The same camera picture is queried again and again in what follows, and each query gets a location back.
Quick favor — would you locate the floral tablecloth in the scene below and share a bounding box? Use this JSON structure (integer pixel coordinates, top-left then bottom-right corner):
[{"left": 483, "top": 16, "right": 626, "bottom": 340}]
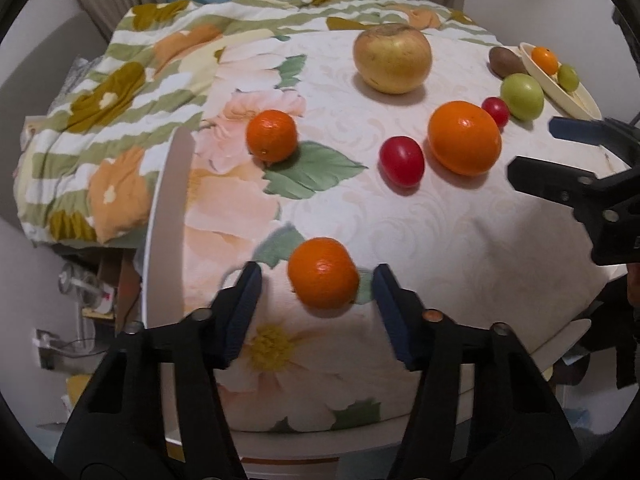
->
[{"left": 135, "top": 30, "right": 626, "bottom": 433}]

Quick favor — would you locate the mandarin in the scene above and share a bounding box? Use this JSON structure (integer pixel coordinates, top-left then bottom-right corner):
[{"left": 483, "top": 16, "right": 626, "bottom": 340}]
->
[
  {"left": 245, "top": 109, "right": 299, "bottom": 163},
  {"left": 287, "top": 238, "right": 361, "bottom": 310}
]

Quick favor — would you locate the large orange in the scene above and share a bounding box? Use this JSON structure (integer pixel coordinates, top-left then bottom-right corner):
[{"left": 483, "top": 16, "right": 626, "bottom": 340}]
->
[{"left": 428, "top": 100, "right": 502, "bottom": 177}]

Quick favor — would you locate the small orange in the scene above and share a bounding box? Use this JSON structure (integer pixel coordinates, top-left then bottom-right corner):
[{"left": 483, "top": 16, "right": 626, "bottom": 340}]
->
[{"left": 531, "top": 46, "right": 559, "bottom": 76}]

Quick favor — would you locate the brown kiwi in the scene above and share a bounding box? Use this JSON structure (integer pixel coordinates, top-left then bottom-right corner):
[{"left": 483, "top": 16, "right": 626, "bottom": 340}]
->
[{"left": 489, "top": 46, "right": 528, "bottom": 79}]

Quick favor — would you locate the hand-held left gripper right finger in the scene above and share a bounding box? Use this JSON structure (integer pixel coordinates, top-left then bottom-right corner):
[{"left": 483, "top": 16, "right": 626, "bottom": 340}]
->
[{"left": 371, "top": 262, "right": 586, "bottom": 480}]

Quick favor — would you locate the large green apple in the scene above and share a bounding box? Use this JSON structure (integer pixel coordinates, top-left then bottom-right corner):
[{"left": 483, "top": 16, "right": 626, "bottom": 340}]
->
[{"left": 501, "top": 73, "right": 545, "bottom": 121}]

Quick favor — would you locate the small red tomato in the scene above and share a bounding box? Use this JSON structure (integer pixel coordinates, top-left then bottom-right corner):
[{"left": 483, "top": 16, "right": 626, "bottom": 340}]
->
[{"left": 481, "top": 97, "right": 511, "bottom": 128}]

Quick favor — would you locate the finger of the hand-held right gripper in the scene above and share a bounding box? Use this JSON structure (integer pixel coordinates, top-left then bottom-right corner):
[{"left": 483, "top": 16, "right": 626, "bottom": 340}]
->
[
  {"left": 549, "top": 116, "right": 640, "bottom": 161},
  {"left": 507, "top": 156, "right": 598, "bottom": 208}
]

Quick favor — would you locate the large red tomato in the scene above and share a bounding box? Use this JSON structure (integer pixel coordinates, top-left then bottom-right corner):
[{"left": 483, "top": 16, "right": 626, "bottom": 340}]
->
[{"left": 378, "top": 135, "right": 426, "bottom": 186}]

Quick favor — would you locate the grey patterned pillow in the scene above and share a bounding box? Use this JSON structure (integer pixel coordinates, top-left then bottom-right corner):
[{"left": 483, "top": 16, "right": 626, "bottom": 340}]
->
[{"left": 50, "top": 57, "right": 103, "bottom": 111}]

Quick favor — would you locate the small green apple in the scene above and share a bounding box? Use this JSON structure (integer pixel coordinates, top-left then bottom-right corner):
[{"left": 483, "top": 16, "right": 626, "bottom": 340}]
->
[{"left": 557, "top": 63, "right": 580, "bottom": 92}]

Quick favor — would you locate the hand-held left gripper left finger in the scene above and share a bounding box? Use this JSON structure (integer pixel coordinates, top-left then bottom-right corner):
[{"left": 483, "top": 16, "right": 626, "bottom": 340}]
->
[{"left": 52, "top": 261, "right": 263, "bottom": 480}]

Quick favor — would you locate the large yellow apple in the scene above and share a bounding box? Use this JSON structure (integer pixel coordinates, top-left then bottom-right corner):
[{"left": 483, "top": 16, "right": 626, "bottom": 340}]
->
[{"left": 353, "top": 23, "right": 433, "bottom": 95}]

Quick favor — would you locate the striped floral quilt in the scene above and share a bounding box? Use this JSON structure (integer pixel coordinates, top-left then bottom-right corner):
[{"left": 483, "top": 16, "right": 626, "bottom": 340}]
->
[{"left": 15, "top": 0, "right": 496, "bottom": 248}]

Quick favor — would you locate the cream plate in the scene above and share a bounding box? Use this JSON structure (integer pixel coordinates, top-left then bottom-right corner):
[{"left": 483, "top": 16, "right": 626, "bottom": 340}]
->
[{"left": 519, "top": 42, "right": 603, "bottom": 121}]

